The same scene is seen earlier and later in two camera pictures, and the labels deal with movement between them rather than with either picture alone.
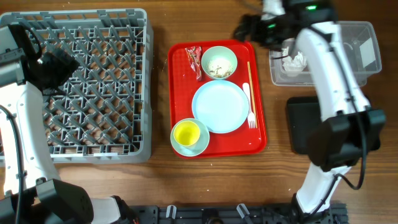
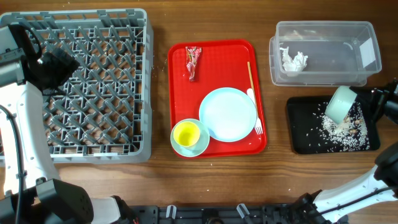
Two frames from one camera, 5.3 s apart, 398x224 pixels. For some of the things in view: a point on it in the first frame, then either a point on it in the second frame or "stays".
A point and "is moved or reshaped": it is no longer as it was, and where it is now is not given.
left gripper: x=65 y=72 stays
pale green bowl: x=219 y=61 is moved or reshaped
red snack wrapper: x=194 y=54 is moved or reshaped
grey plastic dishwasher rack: x=104 y=116 stays
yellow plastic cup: x=186 y=133 stays
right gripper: x=260 y=33 -> x=376 y=99
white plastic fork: x=251 y=119 -> x=258 y=126
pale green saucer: x=198 y=147 stays
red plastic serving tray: x=217 y=82 stays
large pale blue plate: x=222 y=105 is moved or reshaped
